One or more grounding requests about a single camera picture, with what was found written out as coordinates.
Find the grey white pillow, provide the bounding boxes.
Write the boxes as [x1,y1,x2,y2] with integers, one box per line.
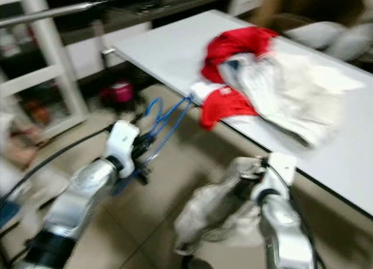
[286,21,344,51]
[326,24,373,62]

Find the white low cabinet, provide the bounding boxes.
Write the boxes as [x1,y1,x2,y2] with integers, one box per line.
[64,21,152,77]

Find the white garment grey stripes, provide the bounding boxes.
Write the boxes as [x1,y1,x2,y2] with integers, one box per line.
[189,52,263,106]

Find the white glass door cabinet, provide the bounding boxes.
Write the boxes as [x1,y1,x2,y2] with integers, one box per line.
[0,0,88,130]

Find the blue wire hanger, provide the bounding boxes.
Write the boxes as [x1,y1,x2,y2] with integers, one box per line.
[114,95,196,194]

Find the beige garment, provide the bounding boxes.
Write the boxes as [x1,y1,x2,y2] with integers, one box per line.
[174,157,266,255]

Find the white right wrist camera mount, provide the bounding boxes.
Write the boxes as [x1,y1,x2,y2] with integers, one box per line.
[251,152,298,205]

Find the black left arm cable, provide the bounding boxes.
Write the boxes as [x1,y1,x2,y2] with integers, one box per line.
[0,125,117,202]

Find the cream white garment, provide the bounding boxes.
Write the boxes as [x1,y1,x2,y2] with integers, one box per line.
[239,47,365,148]

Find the red knit sweater white stripes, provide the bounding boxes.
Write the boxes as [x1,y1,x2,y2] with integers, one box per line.
[200,25,277,131]

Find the magenta canister vacuum cleaner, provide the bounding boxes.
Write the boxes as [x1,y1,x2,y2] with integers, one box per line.
[100,81,135,105]

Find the white folding table black legs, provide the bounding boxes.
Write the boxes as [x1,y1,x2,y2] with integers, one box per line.
[114,9,373,217]

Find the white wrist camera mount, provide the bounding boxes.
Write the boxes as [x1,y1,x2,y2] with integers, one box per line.
[105,120,140,177]
[251,152,298,205]

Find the black bench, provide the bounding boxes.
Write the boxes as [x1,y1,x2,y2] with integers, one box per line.
[44,0,240,30]

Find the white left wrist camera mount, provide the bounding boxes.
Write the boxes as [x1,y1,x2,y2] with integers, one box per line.
[105,120,140,177]

